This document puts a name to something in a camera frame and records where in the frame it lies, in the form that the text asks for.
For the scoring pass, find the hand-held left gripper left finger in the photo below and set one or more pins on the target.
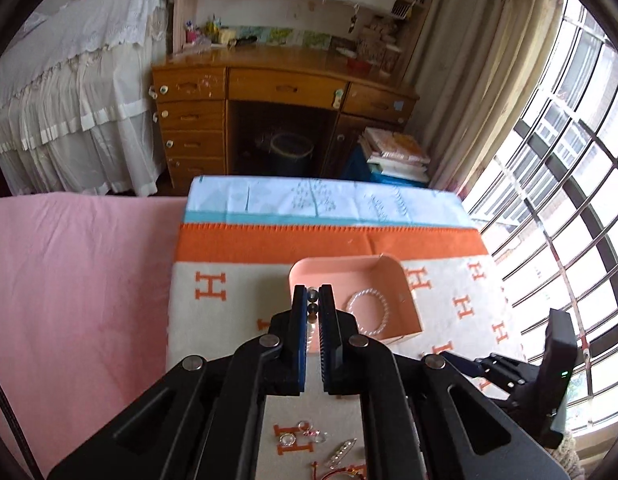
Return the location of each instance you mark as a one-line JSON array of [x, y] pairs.
[[300, 345]]

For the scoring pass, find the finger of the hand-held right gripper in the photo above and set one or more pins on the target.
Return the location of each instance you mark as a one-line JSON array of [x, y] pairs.
[[511, 402], [461, 364]]

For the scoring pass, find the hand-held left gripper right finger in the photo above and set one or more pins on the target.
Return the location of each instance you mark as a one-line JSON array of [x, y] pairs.
[[325, 345]]

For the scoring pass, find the pink jewelry box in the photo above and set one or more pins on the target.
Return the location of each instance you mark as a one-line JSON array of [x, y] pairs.
[[339, 275]]

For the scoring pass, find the silver hair clip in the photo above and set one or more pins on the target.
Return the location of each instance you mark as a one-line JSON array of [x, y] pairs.
[[341, 452]]

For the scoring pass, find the person's right forearm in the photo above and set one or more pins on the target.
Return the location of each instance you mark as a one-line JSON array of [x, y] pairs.
[[566, 457]]

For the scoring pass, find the pink crystal earrings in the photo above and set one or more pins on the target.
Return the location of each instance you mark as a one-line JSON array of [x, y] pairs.
[[311, 431]]

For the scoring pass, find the round rhinestone brooch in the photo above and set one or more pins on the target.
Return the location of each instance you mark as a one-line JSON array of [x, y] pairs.
[[287, 439]]

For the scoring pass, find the orange and white blanket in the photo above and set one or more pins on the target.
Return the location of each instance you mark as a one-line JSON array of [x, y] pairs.
[[229, 250]]

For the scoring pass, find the light blue printed sheet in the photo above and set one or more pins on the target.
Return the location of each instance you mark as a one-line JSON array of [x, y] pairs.
[[289, 200]]

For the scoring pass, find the blue storage box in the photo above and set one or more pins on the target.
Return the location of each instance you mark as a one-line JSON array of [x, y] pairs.
[[356, 170]]

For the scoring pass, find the dark round trash bin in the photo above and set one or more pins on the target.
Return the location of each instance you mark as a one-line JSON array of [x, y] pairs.
[[290, 152]]

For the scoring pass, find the stack of books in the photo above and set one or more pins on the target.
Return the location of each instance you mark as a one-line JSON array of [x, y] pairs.
[[396, 152]]

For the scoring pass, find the window with metal grille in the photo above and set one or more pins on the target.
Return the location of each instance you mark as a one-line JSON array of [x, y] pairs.
[[564, 160]]

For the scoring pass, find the pink bedsheet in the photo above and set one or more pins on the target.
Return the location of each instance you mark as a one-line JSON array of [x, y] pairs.
[[79, 285]]

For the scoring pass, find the white drawer safety latch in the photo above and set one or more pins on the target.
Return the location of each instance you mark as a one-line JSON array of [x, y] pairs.
[[163, 114], [160, 90], [338, 96]]

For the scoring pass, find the wooden desk with drawers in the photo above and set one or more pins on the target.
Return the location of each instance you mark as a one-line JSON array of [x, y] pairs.
[[289, 87]]

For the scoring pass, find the beige curtain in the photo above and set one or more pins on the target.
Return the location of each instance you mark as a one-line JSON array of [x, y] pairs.
[[464, 85]]

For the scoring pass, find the red desk box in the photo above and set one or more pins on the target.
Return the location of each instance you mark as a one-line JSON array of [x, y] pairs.
[[359, 65]]

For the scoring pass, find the patterned beige boxes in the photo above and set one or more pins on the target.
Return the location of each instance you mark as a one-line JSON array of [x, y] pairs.
[[381, 45]]

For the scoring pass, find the green printed poster strip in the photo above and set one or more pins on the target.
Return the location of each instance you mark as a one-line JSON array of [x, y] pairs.
[[289, 37]]

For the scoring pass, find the yellow desk item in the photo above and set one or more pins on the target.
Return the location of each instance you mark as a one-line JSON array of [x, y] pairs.
[[225, 36]]

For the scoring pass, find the pink pen cup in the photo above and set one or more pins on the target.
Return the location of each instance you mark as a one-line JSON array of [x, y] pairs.
[[191, 35]]

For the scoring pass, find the wooden bookshelf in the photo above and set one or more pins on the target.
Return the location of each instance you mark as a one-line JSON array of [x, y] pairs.
[[299, 10]]

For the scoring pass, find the white lace cover cloth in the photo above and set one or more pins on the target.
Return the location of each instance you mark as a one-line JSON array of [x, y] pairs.
[[79, 85]]

